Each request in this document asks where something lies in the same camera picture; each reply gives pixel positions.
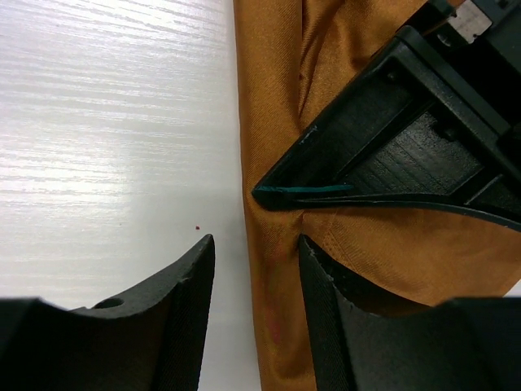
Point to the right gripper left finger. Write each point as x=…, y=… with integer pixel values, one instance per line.
x=148, y=337

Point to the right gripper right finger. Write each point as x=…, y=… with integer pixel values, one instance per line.
x=364, y=337

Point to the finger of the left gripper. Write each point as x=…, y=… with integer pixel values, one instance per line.
x=407, y=124
x=502, y=216

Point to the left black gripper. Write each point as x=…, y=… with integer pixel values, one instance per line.
x=481, y=41

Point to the orange cloth napkin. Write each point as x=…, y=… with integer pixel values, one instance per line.
x=293, y=58

